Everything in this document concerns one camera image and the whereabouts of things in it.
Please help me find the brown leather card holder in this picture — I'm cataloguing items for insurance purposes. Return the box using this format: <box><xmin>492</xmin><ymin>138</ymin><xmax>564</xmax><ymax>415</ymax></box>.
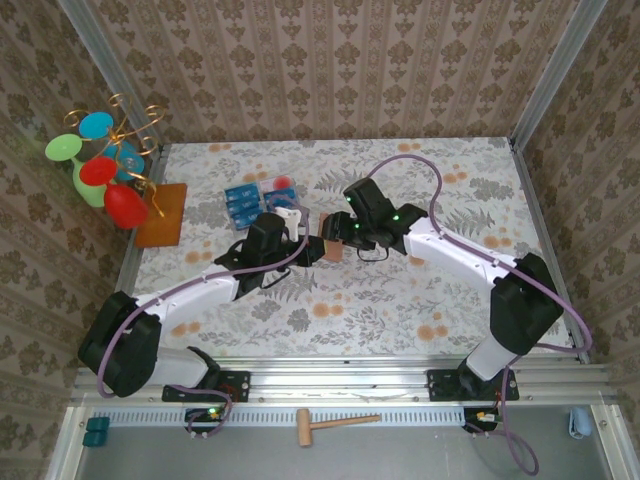
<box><xmin>322</xmin><ymin>238</ymin><xmax>347</xmax><ymax>265</ymax></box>

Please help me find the clear plastic card tray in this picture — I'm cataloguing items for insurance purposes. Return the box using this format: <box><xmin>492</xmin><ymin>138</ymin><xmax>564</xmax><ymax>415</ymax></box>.
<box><xmin>222</xmin><ymin>174</ymin><xmax>307</xmax><ymax>232</ymax></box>

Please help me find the white card with red circle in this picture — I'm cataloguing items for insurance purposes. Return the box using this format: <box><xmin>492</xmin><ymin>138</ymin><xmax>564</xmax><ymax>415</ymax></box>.
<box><xmin>262</xmin><ymin>174</ymin><xmax>297</xmax><ymax>192</ymax></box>

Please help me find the floral patterned table cover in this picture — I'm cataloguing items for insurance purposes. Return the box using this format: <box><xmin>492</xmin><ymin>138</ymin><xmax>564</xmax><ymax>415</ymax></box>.
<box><xmin>117</xmin><ymin>137</ymin><xmax>576</xmax><ymax>359</ymax></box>

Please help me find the red plastic goblet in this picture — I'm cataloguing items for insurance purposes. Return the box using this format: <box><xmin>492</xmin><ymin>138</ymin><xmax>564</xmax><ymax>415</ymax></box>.
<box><xmin>79</xmin><ymin>156</ymin><xmax>150</xmax><ymax>230</ymax></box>

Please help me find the wooden mallet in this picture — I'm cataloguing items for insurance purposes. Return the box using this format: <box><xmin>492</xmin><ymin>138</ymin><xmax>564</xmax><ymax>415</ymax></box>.
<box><xmin>295</xmin><ymin>408</ymin><xmax>382</xmax><ymax>448</ymax></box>

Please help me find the green plastic goblet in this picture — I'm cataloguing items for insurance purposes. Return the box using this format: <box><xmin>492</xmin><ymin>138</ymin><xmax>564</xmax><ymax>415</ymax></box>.
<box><xmin>44</xmin><ymin>133</ymin><xmax>109</xmax><ymax>209</ymax></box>

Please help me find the small controller board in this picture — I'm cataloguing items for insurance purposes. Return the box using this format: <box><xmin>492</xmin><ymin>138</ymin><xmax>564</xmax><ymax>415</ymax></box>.
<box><xmin>185</xmin><ymin>407</ymin><xmax>227</xmax><ymax>435</ymax></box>
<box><xmin>462</xmin><ymin>407</ymin><xmax>502</xmax><ymax>434</ymax></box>

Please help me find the blue plastic goblet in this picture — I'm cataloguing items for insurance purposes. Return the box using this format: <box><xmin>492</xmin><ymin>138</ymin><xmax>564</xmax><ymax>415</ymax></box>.
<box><xmin>78</xmin><ymin>110</ymin><xmax>146</xmax><ymax>176</ymax></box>

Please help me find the grey metal shelf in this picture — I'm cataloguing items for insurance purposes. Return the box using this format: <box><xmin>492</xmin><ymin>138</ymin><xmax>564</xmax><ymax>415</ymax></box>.
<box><xmin>47</xmin><ymin>403</ymin><xmax>640</xmax><ymax>480</ymax></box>

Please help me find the light blue cloth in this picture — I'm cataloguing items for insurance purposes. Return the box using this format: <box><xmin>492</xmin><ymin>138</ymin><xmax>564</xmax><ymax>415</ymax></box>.
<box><xmin>568</xmin><ymin>407</ymin><xmax>592</xmax><ymax>440</ymax></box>

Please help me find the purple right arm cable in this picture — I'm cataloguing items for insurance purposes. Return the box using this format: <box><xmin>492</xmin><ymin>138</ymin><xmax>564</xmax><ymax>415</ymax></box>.
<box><xmin>367</xmin><ymin>153</ymin><xmax>594</xmax><ymax>474</ymax></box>

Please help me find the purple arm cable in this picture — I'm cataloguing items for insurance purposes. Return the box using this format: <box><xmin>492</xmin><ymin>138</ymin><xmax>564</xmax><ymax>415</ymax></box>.
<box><xmin>367</xmin><ymin>153</ymin><xmax>594</xmax><ymax>474</ymax></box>
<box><xmin>96</xmin><ymin>222</ymin><xmax>314</xmax><ymax>441</ymax></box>

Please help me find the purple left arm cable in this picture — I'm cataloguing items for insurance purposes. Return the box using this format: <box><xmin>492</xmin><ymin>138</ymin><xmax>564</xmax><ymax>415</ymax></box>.
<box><xmin>96</xmin><ymin>222</ymin><xmax>314</xmax><ymax>441</ymax></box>

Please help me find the gold wire rack wooden base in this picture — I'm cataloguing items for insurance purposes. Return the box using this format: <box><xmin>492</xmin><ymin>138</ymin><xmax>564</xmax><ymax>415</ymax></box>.
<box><xmin>63</xmin><ymin>92</ymin><xmax>189</xmax><ymax>249</ymax></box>

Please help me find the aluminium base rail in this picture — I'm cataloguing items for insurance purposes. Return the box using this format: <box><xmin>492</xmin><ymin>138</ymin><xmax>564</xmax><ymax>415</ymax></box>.
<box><xmin>72</xmin><ymin>355</ymin><xmax>615</xmax><ymax>405</ymax></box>

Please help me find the aluminium table side rail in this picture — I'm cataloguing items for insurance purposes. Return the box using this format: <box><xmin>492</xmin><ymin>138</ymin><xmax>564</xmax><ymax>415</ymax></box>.
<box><xmin>93</xmin><ymin>143</ymin><xmax>171</xmax><ymax>370</ymax></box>
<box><xmin>507</xmin><ymin>137</ymin><xmax>592</xmax><ymax>365</ymax></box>

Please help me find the white slotted cable duct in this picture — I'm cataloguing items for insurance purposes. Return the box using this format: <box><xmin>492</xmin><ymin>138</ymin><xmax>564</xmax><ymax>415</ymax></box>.
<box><xmin>92</xmin><ymin>405</ymin><xmax>476</xmax><ymax>426</ymax></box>

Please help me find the aluminium frame post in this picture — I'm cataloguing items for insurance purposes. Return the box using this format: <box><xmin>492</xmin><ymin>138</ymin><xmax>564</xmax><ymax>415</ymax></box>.
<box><xmin>57</xmin><ymin>0</ymin><xmax>167</xmax><ymax>150</ymax></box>
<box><xmin>509</xmin><ymin>0</ymin><xmax>609</xmax><ymax>149</ymax></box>

